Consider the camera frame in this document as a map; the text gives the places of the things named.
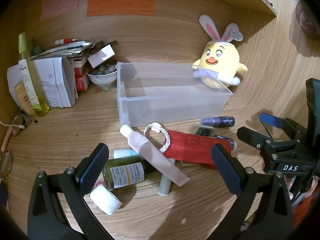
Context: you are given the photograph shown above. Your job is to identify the blue Max razor box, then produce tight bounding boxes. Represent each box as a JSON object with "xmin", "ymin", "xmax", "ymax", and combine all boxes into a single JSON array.
[{"xmin": 214, "ymin": 134, "xmax": 235, "ymax": 149}]

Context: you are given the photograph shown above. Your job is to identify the white tape roll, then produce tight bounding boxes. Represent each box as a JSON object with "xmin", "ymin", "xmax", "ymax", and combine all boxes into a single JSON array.
[{"xmin": 89, "ymin": 184, "xmax": 122, "ymax": 215}]

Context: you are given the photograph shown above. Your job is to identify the purple black cosmetic bottle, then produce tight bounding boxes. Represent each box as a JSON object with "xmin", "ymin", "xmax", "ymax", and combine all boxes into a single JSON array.
[{"xmin": 200, "ymin": 116, "xmax": 235, "ymax": 128}]

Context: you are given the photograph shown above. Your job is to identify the small green square box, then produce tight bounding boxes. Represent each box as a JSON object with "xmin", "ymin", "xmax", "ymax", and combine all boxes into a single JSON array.
[{"xmin": 195, "ymin": 125, "xmax": 215, "ymax": 137}]

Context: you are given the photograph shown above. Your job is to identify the dark green glass bottle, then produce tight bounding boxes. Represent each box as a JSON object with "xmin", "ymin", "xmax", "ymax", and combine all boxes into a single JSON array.
[{"xmin": 102, "ymin": 155, "xmax": 156, "ymax": 191}]

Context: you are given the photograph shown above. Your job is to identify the red packet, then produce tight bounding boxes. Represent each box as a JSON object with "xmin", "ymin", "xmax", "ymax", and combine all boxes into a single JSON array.
[{"xmin": 164, "ymin": 130, "xmax": 233, "ymax": 170}]

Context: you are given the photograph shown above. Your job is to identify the pale green stick tube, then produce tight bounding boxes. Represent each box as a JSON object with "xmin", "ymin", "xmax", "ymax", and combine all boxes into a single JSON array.
[{"xmin": 157, "ymin": 157, "xmax": 176, "ymax": 197}]

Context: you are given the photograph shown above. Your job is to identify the white braided rope bracelet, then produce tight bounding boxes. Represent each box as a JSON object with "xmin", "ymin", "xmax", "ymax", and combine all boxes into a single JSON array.
[{"xmin": 143, "ymin": 122, "xmax": 171, "ymax": 153}]

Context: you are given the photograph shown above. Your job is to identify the mint green tube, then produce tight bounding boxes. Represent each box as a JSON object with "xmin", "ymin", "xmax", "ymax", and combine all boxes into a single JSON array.
[{"xmin": 113, "ymin": 149, "xmax": 138, "ymax": 159}]

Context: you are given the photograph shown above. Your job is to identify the person's right hand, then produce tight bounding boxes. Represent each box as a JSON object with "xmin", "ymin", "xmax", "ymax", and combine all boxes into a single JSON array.
[{"xmin": 283, "ymin": 173, "xmax": 320, "ymax": 202}]

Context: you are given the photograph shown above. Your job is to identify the yellow chick plush toy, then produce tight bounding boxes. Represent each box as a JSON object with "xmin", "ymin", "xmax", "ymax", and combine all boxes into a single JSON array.
[{"xmin": 192, "ymin": 15, "xmax": 248, "ymax": 88}]

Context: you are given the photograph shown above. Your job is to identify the eyeglasses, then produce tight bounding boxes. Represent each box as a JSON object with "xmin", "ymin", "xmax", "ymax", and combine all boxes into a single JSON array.
[{"xmin": 0, "ymin": 114, "xmax": 38, "ymax": 178}]

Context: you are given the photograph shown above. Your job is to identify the yellow green spray bottle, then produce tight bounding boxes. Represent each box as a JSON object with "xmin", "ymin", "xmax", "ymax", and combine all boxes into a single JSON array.
[{"xmin": 18, "ymin": 32, "xmax": 49, "ymax": 117}]

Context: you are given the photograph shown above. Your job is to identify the beige cosmetic tube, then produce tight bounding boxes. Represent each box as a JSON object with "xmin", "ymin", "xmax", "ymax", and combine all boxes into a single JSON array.
[{"xmin": 14, "ymin": 80, "xmax": 36, "ymax": 116}]

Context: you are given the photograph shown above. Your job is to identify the clear plastic storage bin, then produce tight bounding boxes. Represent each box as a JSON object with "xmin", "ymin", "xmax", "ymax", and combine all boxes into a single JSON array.
[{"xmin": 117, "ymin": 62, "xmax": 233, "ymax": 127}]

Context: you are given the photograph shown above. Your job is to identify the white bowl of marbles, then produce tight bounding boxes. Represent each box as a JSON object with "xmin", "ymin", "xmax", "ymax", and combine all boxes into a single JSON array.
[{"xmin": 87, "ymin": 64, "xmax": 117, "ymax": 88}]

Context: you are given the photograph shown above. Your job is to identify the stack of books papers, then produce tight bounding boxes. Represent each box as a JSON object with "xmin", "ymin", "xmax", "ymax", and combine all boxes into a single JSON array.
[{"xmin": 30, "ymin": 39, "xmax": 118, "ymax": 92}]

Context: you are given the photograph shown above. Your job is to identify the small white cardboard box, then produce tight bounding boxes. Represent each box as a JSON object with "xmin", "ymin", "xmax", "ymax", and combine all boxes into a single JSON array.
[{"xmin": 88, "ymin": 44, "xmax": 115, "ymax": 68}]

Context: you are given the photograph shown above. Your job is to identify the red white marker pen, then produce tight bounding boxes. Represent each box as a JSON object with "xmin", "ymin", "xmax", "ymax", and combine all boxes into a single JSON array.
[{"xmin": 54, "ymin": 38, "xmax": 78, "ymax": 46}]

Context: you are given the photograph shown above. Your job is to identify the orange sticky note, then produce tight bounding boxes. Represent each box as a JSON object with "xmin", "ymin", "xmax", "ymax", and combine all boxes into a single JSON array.
[{"xmin": 86, "ymin": 0, "xmax": 155, "ymax": 17}]

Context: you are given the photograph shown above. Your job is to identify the pink sticky note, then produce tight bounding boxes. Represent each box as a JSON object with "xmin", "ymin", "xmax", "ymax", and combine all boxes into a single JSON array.
[{"xmin": 40, "ymin": 0, "xmax": 79, "ymax": 20}]

